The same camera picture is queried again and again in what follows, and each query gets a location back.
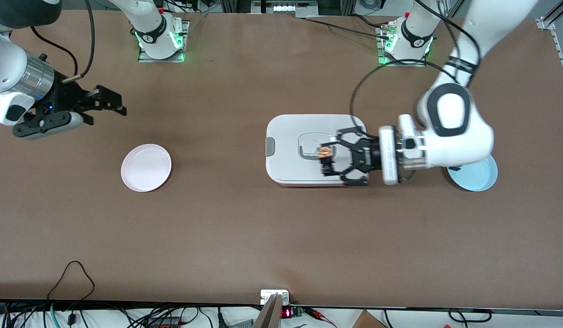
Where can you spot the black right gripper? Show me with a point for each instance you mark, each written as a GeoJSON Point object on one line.
{"type": "Point", "coordinates": [65, 96]}

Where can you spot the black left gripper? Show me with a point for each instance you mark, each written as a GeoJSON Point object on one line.
{"type": "Point", "coordinates": [366, 158]}

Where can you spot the orange switch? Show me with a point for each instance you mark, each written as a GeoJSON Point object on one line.
{"type": "Point", "coordinates": [325, 152]}

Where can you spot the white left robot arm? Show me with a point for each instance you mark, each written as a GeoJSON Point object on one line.
{"type": "Point", "coordinates": [454, 132]}

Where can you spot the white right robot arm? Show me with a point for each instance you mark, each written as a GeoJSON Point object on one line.
{"type": "Point", "coordinates": [7, 68]}

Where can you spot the white lidded lunch box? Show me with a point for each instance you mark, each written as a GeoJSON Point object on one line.
{"type": "Point", "coordinates": [286, 136]}

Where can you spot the pink round plate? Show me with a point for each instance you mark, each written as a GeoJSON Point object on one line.
{"type": "Point", "coordinates": [146, 167]}

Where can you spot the light blue round plate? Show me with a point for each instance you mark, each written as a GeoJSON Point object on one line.
{"type": "Point", "coordinates": [477, 180]}

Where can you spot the white strip device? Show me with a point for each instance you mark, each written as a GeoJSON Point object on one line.
{"type": "Point", "coordinates": [295, 8]}

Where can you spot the small white box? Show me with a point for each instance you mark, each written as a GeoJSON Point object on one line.
{"type": "Point", "coordinates": [267, 295]}

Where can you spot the red digit display module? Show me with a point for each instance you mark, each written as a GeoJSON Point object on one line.
{"type": "Point", "coordinates": [286, 313]}

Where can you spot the brown cardboard piece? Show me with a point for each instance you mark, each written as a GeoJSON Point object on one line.
{"type": "Point", "coordinates": [368, 321]}

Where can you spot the grey-brown bar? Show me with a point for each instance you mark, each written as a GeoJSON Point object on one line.
{"type": "Point", "coordinates": [270, 316]}

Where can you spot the grey flat device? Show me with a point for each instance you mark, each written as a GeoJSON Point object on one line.
{"type": "Point", "coordinates": [240, 324]}

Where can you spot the black power strip with plugs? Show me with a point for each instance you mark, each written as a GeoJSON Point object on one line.
{"type": "Point", "coordinates": [165, 323]}

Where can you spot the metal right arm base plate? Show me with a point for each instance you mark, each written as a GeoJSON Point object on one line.
{"type": "Point", "coordinates": [147, 58]}

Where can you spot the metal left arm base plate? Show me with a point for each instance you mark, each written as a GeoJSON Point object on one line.
{"type": "Point", "coordinates": [402, 64]}

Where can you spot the dark aluminium frame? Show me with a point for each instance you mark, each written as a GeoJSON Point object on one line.
{"type": "Point", "coordinates": [240, 5]}

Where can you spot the aluminium frame rail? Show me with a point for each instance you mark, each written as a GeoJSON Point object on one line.
{"type": "Point", "coordinates": [546, 23]}

